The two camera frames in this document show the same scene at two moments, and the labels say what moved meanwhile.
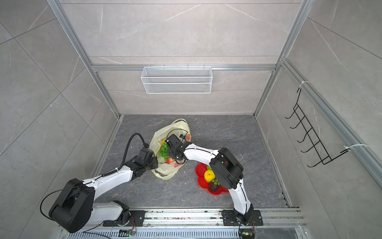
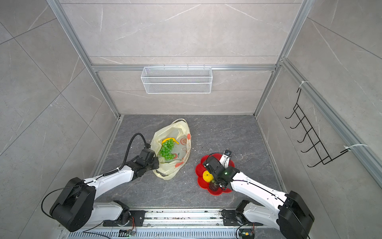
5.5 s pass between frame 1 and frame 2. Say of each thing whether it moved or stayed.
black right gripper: moved
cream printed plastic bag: stayed
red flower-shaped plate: stayed
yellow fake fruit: stayed
